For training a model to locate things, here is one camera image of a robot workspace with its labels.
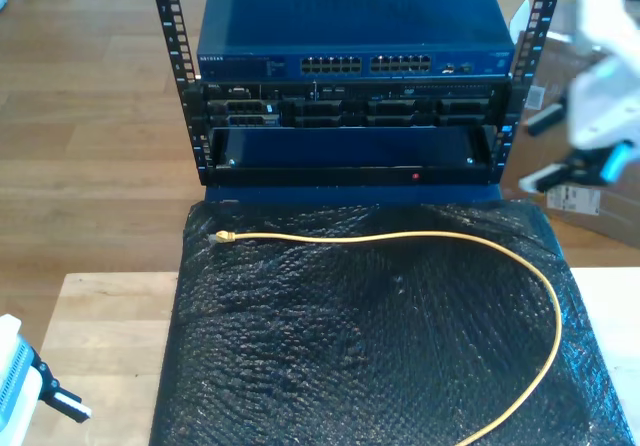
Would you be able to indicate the blue network switch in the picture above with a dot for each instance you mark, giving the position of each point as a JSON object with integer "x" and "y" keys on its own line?
{"x": 350, "y": 21}

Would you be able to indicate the white plastic piece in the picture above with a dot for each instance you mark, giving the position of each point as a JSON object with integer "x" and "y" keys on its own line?
{"x": 521, "y": 16}

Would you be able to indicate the black bubble wrap mat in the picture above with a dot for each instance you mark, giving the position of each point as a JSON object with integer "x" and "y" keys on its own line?
{"x": 350, "y": 341}

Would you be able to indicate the black rack server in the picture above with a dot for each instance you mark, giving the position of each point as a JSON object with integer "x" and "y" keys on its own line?
{"x": 320, "y": 111}

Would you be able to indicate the brown cardboard box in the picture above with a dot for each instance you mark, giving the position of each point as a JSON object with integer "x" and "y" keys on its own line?
{"x": 620, "y": 216}

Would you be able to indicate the blue rack shelf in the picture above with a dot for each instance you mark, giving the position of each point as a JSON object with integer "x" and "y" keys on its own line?
{"x": 350, "y": 148}

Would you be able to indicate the black perforated rack post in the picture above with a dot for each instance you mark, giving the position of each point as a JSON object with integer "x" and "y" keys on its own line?
{"x": 542, "y": 11}
{"x": 172, "y": 26}

